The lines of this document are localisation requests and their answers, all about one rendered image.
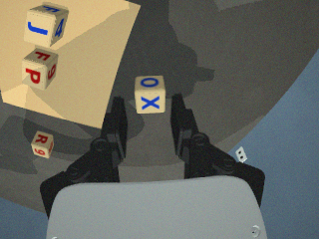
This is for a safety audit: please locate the tan flat mat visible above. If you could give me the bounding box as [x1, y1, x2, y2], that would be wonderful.
[0, 0, 141, 128]

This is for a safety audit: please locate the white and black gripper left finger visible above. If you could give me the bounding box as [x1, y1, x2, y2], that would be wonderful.
[40, 97, 128, 219]

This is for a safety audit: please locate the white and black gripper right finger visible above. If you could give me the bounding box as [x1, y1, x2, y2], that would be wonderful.
[170, 94, 265, 209]

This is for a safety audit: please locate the cream letter block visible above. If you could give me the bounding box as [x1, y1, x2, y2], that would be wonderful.
[31, 131, 54, 158]
[22, 48, 59, 91]
[135, 76, 165, 114]
[23, 4, 69, 48]

